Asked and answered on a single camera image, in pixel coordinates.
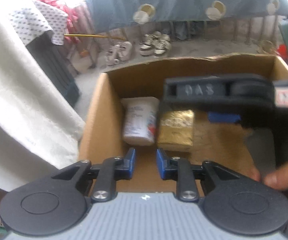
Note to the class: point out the pink cloth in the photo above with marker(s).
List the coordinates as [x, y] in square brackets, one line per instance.
[74, 15]

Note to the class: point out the gold foil packet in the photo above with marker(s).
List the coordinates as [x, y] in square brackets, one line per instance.
[175, 132]

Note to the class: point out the white plastic jug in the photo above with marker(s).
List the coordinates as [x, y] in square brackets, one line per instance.
[81, 63]

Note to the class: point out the white printed packet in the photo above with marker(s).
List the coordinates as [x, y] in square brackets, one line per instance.
[140, 120]

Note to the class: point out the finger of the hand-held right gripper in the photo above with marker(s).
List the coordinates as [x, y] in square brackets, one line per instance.
[223, 118]

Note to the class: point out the blue printed blanket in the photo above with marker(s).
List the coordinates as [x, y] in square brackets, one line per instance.
[171, 2]

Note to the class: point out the cardboard box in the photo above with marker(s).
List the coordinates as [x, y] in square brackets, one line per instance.
[101, 120]

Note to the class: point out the yellow stick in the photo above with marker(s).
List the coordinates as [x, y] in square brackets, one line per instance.
[96, 36]

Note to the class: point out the white star-print cloth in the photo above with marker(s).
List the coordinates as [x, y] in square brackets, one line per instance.
[34, 22]

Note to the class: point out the white curtain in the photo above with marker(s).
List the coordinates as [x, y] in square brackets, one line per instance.
[21, 105]

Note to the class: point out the black slatted stand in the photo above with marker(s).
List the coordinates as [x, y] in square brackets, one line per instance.
[51, 65]

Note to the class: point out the person's right hand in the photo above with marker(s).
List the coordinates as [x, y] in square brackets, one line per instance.
[283, 177]

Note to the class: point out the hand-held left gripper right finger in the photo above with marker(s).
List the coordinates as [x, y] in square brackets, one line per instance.
[161, 163]

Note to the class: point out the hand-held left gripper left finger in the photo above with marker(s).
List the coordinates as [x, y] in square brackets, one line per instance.
[131, 162]

